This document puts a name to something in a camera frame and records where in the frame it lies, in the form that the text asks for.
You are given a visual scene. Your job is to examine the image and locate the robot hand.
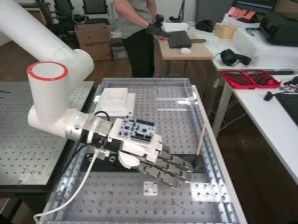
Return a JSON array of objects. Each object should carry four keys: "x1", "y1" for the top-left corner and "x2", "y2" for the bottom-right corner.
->
[{"x1": 104, "y1": 115, "x2": 197, "y2": 189}]

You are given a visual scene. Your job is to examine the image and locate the black plate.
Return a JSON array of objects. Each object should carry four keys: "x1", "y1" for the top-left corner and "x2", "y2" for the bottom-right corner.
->
[{"x1": 79, "y1": 151, "x2": 208, "y2": 174}]

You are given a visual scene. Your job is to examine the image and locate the white square mounting block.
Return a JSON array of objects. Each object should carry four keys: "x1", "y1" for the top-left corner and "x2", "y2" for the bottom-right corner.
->
[{"x1": 143, "y1": 181, "x2": 160, "y2": 197}]

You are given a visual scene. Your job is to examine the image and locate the thin stick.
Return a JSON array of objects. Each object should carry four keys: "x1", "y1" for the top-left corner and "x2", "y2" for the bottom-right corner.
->
[{"x1": 195, "y1": 125, "x2": 209, "y2": 166}]

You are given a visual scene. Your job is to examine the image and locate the small white box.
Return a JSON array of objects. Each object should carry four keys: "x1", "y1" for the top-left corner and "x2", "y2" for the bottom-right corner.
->
[{"x1": 94, "y1": 87, "x2": 137, "y2": 118}]

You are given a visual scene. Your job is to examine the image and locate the clear box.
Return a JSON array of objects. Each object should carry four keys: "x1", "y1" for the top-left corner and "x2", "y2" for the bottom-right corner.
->
[{"x1": 39, "y1": 77, "x2": 248, "y2": 224}]

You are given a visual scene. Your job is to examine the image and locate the wooden desk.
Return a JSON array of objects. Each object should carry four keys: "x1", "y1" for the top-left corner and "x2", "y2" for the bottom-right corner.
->
[{"x1": 152, "y1": 29, "x2": 224, "y2": 98}]

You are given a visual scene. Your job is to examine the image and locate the white desk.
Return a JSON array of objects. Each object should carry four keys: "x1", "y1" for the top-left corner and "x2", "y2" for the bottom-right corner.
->
[
  {"x1": 212, "y1": 73, "x2": 298, "y2": 184},
  {"x1": 191, "y1": 18, "x2": 298, "y2": 73}
]

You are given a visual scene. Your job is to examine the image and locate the red tray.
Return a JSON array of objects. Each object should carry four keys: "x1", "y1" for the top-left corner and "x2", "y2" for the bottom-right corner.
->
[
  {"x1": 220, "y1": 69, "x2": 259, "y2": 90},
  {"x1": 247, "y1": 69, "x2": 282, "y2": 88}
]

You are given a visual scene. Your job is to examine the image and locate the person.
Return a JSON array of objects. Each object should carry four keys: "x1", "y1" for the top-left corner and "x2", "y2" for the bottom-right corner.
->
[{"x1": 114, "y1": 0, "x2": 172, "y2": 79}]

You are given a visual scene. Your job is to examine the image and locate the black mouse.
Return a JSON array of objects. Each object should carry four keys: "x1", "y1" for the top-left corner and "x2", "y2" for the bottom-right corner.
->
[{"x1": 264, "y1": 91, "x2": 277, "y2": 102}]

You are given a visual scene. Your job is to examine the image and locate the black flat pad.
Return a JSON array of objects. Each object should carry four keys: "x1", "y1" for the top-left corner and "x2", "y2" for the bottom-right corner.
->
[{"x1": 165, "y1": 30, "x2": 195, "y2": 49}]

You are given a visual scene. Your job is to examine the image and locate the black headphones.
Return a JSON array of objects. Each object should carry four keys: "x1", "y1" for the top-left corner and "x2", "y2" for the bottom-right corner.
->
[{"x1": 220, "y1": 48, "x2": 253, "y2": 67}]

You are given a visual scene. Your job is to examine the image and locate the black keyboard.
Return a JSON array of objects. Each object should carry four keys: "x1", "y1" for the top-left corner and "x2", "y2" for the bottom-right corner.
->
[{"x1": 274, "y1": 92, "x2": 298, "y2": 126}]

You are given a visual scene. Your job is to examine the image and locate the small cardboard box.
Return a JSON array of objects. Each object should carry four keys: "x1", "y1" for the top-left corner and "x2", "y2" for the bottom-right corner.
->
[{"x1": 213, "y1": 22, "x2": 239, "y2": 40}]

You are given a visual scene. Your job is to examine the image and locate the black office chair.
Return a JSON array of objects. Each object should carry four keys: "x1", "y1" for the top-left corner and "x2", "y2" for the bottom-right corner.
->
[{"x1": 36, "y1": 0, "x2": 78, "y2": 34}]

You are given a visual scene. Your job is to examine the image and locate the black bag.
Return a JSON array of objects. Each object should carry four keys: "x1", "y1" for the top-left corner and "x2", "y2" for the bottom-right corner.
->
[{"x1": 259, "y1": 11, "x2": 298, "y2": 47}]

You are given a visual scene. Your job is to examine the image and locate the white cable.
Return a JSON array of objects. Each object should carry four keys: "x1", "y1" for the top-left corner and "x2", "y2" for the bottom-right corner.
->
[{"x1": 32, "y1": 151, "x2": 102, "y2": 224}]

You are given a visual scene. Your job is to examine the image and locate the black cable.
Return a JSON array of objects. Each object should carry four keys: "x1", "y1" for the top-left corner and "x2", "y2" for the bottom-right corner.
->
[{"x1": 94, "y1": 110, "x2": 112, "y2": 121}]

